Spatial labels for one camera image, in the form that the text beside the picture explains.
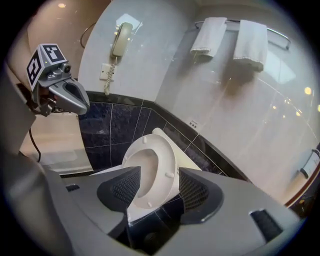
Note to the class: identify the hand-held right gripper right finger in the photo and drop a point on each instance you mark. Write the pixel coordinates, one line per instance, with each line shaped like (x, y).
(237, 212)

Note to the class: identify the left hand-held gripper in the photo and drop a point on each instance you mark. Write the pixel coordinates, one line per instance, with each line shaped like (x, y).
(37, 70)

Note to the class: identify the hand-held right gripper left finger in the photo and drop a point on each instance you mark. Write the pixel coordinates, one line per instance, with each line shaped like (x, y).
(100, 195)

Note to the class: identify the white toilet bowl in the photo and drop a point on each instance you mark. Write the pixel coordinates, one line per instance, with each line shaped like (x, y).
(185, 160)

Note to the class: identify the white phone wall plate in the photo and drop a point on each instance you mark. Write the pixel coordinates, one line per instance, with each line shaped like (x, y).
(103, 72)

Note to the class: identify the beige wall telephone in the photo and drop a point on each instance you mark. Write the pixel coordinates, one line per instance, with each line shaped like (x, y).
(121, 40)

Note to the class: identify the white bottle in wall holder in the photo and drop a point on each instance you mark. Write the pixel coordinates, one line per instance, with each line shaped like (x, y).
(311, 165)

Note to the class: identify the small wall switch plate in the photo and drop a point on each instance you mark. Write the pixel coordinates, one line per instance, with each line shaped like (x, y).
(193, 124)

